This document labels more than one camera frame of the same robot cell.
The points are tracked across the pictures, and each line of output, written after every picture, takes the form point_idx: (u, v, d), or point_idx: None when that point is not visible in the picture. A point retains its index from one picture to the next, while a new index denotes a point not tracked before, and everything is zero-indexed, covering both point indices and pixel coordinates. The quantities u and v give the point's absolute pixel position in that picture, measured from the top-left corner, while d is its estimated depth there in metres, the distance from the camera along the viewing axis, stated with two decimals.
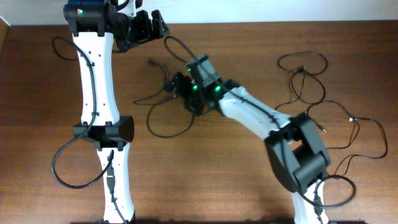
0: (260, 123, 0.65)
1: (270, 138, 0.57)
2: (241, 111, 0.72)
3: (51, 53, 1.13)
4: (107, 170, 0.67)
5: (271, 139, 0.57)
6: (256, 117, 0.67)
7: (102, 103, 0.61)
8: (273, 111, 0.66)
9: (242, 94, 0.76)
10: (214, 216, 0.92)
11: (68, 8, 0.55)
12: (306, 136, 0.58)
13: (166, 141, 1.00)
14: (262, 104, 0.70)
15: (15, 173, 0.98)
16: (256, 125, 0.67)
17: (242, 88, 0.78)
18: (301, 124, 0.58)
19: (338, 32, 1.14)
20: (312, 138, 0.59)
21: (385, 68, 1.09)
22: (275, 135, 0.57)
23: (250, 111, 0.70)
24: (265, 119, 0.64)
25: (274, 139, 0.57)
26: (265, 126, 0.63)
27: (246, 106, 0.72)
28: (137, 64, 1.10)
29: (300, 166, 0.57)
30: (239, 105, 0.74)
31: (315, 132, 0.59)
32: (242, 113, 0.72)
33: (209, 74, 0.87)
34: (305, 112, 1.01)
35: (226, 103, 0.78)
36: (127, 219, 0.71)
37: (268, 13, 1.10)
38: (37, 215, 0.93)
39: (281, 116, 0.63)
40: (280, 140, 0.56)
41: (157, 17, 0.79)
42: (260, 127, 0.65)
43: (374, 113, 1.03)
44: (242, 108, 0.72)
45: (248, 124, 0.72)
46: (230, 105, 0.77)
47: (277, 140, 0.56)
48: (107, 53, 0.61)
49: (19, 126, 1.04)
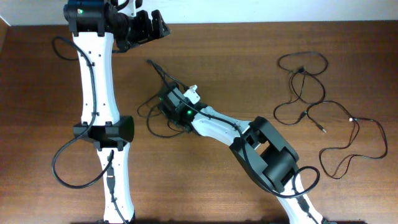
0: (226, 132, 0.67)
1: (233, 144, 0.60)
2: (210, 127, 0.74)
3: (51, 53, 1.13)
4: (107, 170, 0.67)
5: (234, 145, 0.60)
6: (222, 128, 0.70)
7: (102, 104, 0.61)
8: (235, 120, 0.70)
9: (209, 112, 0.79)
10: (214, 216, 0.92)
11: (68, 8, 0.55)
12: (268, 137, 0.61)
13: (166, 141, 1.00)
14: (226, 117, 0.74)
15: (15, 173, 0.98)
16: (222, 136, 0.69)
17: (209, 106, 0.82)
18: (260, 126, 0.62)
19: (339, 32, 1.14)
20: (273, 136, 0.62)
21: (385, 68, 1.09)
22: (239, 140, 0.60)
23: (216, 126, 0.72)
24: (229, 128, 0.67)
25: (237, 144, 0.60)
26: (230, 135, 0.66)
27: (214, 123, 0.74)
28: (137, 64, 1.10)
29: (268, 165, 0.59)
30: (208, 122, 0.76)
31: (275, 130, 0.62)
32: (212, 129, 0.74)
33: (180, 101, 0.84)
34: (305, 113, 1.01)
35: (198, 124, 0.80)
36: (127, 219, 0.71)
37: (269, 14, 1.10)
38: (37, 215, 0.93)
39: (243, 123, 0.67)
40: (242, 144, 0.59)
41: (157, 18, 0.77)
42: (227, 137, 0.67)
43: (374, 113, 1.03)
44: (211, 124, 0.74)
45: (218, 137, 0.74)
46: (200, 124, 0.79)
47: (240, 144, 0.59)
48: (107, 53, 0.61)
49: (19, 126, 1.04)
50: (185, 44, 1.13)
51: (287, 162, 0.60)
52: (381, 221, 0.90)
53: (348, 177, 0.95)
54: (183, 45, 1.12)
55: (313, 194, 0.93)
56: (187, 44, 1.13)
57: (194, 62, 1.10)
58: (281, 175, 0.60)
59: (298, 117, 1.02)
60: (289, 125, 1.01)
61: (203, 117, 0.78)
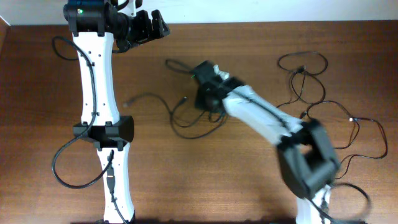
0: (269, 124, 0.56)
1: (281, 145, 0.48)
2: (247, 112, 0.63)
3: (51, 53, 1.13)
4: (107, 170, 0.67)
5: (285, 146, 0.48)
6: (263, 119, 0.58)
7: (102, 103, 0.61)
8: (281, 113, 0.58)
9: (247, 94, 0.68)
10: (214, 216, 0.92)
11: (68, 8, 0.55)
12: (319, 144, 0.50)
13: (166, 141, 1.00)
14: (270, 105, 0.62)
15: (15, 173, 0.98)
16: (263, 127, 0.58)
17: (247, 88, 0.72)
18: (314, 130, 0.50)
19: (339, 32, 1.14)
20: (324, 144, 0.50)
21: (386, 68, 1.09)
22: (289, 141, 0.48)
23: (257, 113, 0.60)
24: (274, 121, 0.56)
25: (288, 145, 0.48)
26: (273, 129, 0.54)
27: (253, 108, 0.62)
28: (137, 64, 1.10)
29: (314, 177, 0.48)
30: (245, 106, 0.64)
31: (327, 138, 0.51)
32: (249, 115, 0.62)
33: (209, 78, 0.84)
34: (305, 113, 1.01)
35: (231, 103, 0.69)
36: (127, 219, 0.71)
37: (269, 14, 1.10)
38: (37, 215, 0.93)
39: (291, 119, 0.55)
40: (295, 147, 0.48)
41: (157, 17, 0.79)
42: (269, 129, 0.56)
43: (374, 113, 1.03)
44: (248, 109, 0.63)
45: (255, 126, 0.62)
46: (234, 105, 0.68)
47: (289, 147, 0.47)
48: (107, 53, 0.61)
49: (19, 126, 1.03)
50: (185, 44, 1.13)
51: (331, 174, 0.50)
52: (381, 221, 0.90)
53: (348, 177, 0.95)
54: (183, 45, 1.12)
55: None
56: (187, 44, 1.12)
57: (194, 62, 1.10)
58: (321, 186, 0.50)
59: (298, 117, 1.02)
60: None
61: (241, 99, 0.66)
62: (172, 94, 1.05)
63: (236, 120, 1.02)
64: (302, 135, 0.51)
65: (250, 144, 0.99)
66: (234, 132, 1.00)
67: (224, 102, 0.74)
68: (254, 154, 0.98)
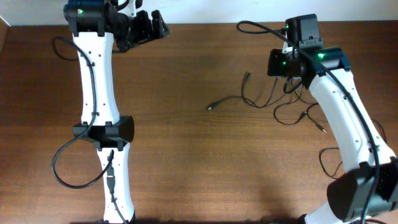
0: (357, 142, 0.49)
1: (359, 171, 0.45)
2: (339, 109, 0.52)
3: (51, 53, 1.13)
4: (107, 170, 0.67)
5: (362, 175, 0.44)
6: (354, 129, 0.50)
7: (102, 104, 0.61)
8: (377, 135, 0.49)
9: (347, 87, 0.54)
10: (214, 216, 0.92)
11: (68, 8, 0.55)
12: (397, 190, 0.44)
13: (166, 141, 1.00)
14: (366, 114, 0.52)
15: (15, 174, 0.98)
16: (348, 137, 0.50)
17: (350, 74, 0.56)
18: None
19: (338, 32, 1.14)
20: None
21: (385, 68, 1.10)
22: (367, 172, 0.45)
23: (352, 119, 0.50)
24: (365, 142, 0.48)
25: (365, 176, 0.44)
26: (363, 152, 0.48)
27: (346, 109, 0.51)
28: (137, 64, 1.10)
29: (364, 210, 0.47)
30: (338, 101, 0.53)
31: None
32: (338, 112, 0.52)
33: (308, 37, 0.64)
34: (305, 113, 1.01)
35: (316, 86, 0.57)
36: (127, 219, 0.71)
37: (269, 14, 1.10)
38: (37, 215, 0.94)
39: (384, 150, 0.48)
40: (369, 181, 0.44)
41: (157, 17, 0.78)
42: (355, 146, 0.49)
43: (374, 114, 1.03)
44: (341, 106, 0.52)
45: (336, 125, 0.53)
46: (323, 91, 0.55)
47: (369, 177, 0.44)
48: (107, 53, 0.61)
49: (19, 126, 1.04)
50: (185, 44, 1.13)
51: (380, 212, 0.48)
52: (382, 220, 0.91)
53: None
54: (183, 45, 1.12)
55: (313, 193, 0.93)
56: (187, 44, 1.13)
57: (194, 62, 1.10)
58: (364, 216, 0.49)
59: (298, 117, 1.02)
60: (289, 125, 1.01)
61: (339, 87, 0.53)
62: (172, 94, 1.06)
63: (236, 120, 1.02)
64: (382, 168, 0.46)
65: (250, 144, 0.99)
66: (234, 132, 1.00)
67: (308, 71, 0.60)
68: (254, 154, 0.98)
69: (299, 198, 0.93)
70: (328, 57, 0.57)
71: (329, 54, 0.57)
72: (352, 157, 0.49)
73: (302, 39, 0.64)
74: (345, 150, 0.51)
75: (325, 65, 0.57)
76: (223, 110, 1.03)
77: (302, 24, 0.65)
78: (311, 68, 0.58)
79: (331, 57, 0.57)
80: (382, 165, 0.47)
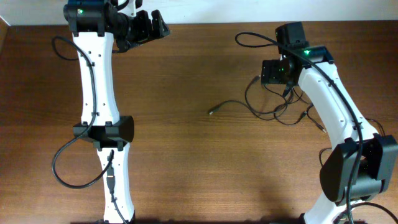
0: (342, 123, 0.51)
1: (345, 145, 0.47)
2: (325, 95, 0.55)
3: (51, 53, 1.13)
4: (107, 170, 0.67)
5: (346, 148, 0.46)
6: (337, 111, 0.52)
7: (102, 104, 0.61)
8: (360, 116, 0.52)
9: (331, 76, 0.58)
10: (214, 216, 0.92)
11: (68, 8, 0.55)
12: (382, 163, 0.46)
13: (166, 140, 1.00)
14: (351, 99, 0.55)
15: (15, 173, 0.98)
16: (333, 118, 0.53)
17: (335, 66, 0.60)
18: (388, 149, 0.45)
19: (339, 31, 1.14)
20: (387, 168, 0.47)
21: (386, 68, 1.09)
22: (352, 145, 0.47)
23: (337, 103, 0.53)
24: (349, 121, 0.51)
25: (349, 150, 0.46)
26: (347, 130, 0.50)
27: (332, 94, 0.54)
28: (137, 63, 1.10)
29: (352, 187, 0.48)
30: (324, 89, 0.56)
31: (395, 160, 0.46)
32: (325, 99, 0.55)
33: (294, 42, 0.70)
34: (305, 113, 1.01)
35: (306, 79, 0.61)
36: (127, 219, 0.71)
37: (269, 14, 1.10)
38: (37, 215, 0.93)
39: (367, 127, 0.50)
40: (353, 154, 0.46)
41: (157, 18, 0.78)
42: (339, 126, 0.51)
43: (374, 113, 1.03)
44: (326, 93, 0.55)
45: (323, 111, 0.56)
46: (310, 81, 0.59)
47: (352, 152, 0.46)
48: (107, 53, 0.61)
49: (19, 126, 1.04)
50: (185, 44, 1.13)
51: (369, 191, 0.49)
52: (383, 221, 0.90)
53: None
54: (183, 45, 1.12)
55: (313, 193, 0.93)
56: (187, 44, 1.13)
57: (194, 62, 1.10)
58: (354, 196, 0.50)
59: (298, 117, 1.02)
60: (289, 126, 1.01)
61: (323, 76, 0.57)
62: (171, 94, 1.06)
63: (236, 120, 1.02)
64: (366, 143, 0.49)
65: (250, 144, 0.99)
66: (234, 132, 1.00)
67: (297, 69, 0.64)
68: (254, 154, 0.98)
69: (299, 198, 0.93)
70: (313, 53, 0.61)
71: (314, 52, 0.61)
72: (339, 135, 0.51)
73: (290, 42, 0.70)
74: (333, 132, 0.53)
75: (311, 60, 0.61)
76: (223, 110, 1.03)
77: (288, 30, 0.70)
78: (298, 64, 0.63)
79: (316, 53, 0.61)
80: (366, 140, 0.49)
